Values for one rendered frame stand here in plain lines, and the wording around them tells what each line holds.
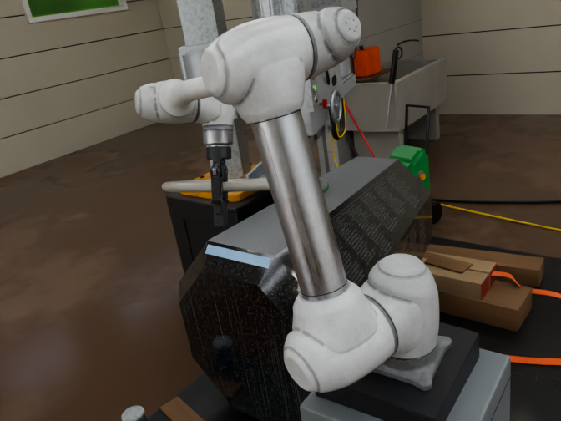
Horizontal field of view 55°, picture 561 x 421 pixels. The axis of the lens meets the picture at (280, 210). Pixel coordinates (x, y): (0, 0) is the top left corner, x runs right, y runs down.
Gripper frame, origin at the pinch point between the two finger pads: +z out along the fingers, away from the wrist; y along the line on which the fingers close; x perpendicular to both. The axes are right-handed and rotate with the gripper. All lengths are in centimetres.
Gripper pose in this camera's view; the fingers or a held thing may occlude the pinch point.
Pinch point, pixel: (220, 214)
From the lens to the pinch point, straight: 161.0
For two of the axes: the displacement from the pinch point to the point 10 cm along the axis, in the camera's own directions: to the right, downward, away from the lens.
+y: 1.2, -0.7, 9.9
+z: 0.2, 10.0, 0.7
